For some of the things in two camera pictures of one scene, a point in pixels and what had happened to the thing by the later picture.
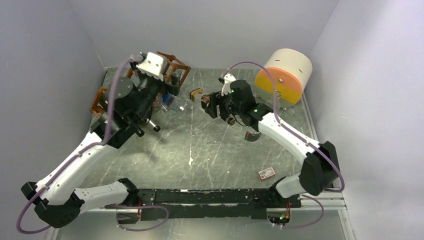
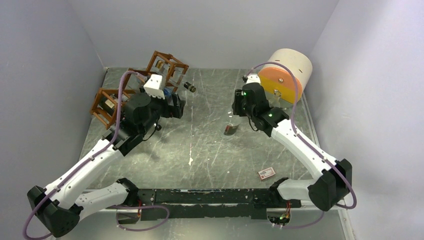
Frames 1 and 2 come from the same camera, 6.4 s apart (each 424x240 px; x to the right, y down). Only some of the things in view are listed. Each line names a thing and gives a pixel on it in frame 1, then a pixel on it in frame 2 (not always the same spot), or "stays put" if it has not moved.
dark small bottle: (216, 106) → (190, 87)
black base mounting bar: (217, 205) stays put
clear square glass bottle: (251, 136) → (174, 75)
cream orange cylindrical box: (290, 69) stays put
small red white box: (266, 173) stays put
